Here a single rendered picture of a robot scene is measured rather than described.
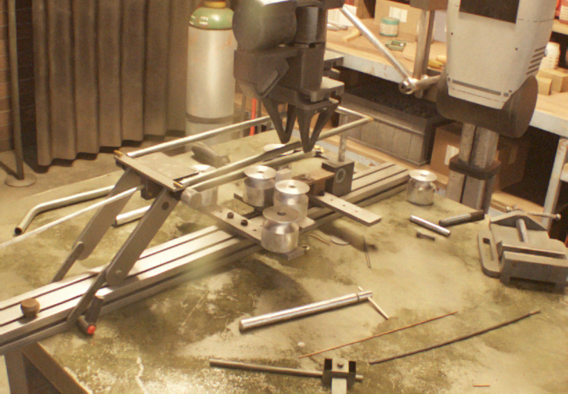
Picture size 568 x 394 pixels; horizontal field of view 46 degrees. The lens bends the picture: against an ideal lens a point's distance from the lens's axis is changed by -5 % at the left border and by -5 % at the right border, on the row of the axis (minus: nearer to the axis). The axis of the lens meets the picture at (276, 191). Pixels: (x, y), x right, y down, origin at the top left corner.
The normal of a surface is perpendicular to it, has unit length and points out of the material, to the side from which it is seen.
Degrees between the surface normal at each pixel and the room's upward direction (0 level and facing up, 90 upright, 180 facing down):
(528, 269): 90
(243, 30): 91
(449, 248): 0
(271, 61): 90
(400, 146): 90
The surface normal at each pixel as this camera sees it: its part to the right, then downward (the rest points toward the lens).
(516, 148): 0.67, 0.35
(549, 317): 0.07, -0.91
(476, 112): -0.62, 0.52
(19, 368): -0.70, 0.25
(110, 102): -0.12, 0.39
